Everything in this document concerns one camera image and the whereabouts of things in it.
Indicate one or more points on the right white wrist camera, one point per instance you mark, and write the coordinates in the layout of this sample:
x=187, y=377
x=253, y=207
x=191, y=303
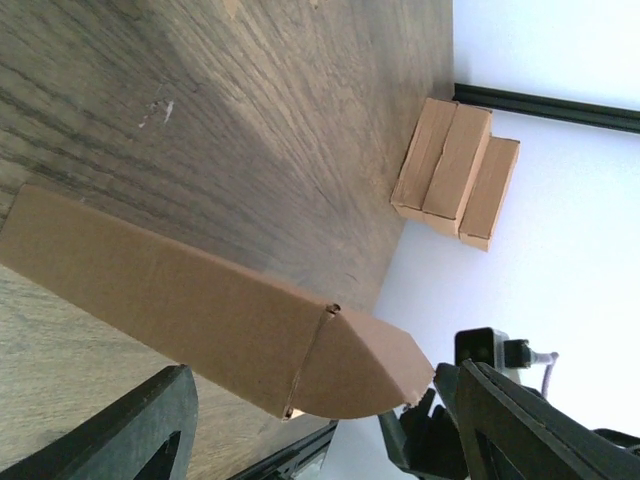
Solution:
x=492, y=347

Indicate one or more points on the black aluminium frame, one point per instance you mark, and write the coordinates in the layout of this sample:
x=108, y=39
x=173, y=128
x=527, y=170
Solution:
x=593, y=115

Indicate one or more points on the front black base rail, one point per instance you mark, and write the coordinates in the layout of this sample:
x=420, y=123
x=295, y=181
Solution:
x=289, y=461

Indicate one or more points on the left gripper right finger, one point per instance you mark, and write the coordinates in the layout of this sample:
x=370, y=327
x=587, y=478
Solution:
x=501, y=423

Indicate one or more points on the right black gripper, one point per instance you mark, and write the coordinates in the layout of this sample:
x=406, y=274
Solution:
x=424, y=441

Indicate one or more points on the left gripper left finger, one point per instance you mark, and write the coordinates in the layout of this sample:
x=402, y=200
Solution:
x=146, y=434

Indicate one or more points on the cardboard box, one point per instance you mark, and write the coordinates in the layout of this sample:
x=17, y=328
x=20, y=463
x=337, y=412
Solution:
x=489, y=191
x=273, y=345
x=443, y=160

